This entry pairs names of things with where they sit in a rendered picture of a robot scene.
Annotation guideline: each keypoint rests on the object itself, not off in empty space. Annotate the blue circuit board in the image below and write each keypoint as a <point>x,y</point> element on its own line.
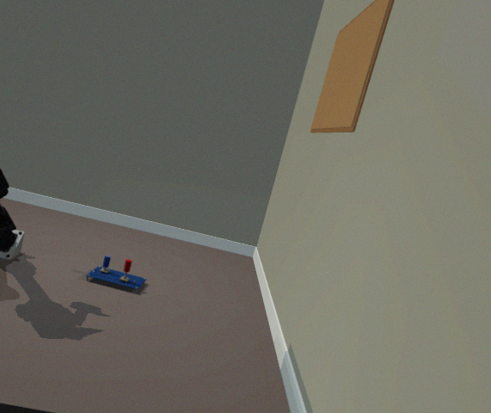
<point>124,279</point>

